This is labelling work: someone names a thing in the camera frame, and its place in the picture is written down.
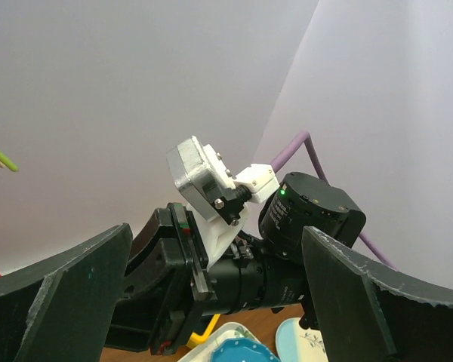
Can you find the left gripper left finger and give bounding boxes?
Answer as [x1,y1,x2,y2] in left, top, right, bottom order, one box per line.
[0,224,132,361]

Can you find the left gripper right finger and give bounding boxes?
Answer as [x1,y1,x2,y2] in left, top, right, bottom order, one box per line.
[300,227,453,361]

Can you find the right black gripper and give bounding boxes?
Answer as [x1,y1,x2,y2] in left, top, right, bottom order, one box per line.
[104,203,211,356]

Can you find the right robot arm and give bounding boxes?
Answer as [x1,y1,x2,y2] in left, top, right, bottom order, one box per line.
[105,172,366,355]

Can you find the yellow plastic bin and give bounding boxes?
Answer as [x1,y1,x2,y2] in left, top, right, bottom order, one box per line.
[186,314,220,349]

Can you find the cream and blue plate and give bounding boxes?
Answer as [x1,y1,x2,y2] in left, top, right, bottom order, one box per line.
[276,318,328,362]

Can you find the leaf pattern serving tray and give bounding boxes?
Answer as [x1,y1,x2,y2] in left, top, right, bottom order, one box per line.
[178,322,259,362]

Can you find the blue dotted plate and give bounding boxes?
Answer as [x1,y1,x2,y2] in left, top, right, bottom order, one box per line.
[210,338,280,362]

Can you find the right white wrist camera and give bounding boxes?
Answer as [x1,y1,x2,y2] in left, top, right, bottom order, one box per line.
[167,136,279,268]

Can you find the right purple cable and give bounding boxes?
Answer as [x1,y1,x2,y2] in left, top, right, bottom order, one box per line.
[270,130,397,271]

